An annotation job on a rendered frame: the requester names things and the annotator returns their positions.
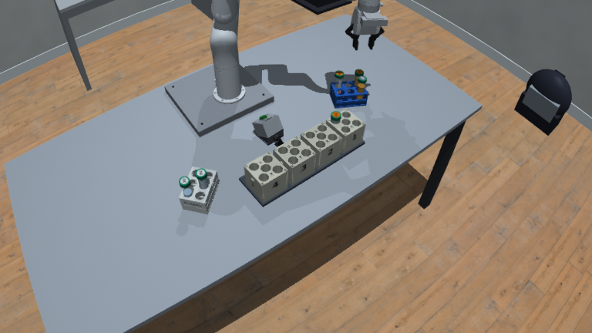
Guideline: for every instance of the blue tube rack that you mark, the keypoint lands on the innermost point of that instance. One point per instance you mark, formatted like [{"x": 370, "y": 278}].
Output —
[{"x": 347, "y": 99}]

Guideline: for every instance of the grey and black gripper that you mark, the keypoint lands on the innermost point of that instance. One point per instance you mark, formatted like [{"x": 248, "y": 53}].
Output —
[{"x": 358, "y": 29}]

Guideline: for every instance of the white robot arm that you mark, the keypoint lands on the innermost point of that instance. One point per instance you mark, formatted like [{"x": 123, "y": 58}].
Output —
[{"x": 223, "y": 44}]

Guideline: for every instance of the white tube rack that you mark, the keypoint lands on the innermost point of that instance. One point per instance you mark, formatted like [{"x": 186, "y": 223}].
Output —
[{"x": 202, "y": 204}]

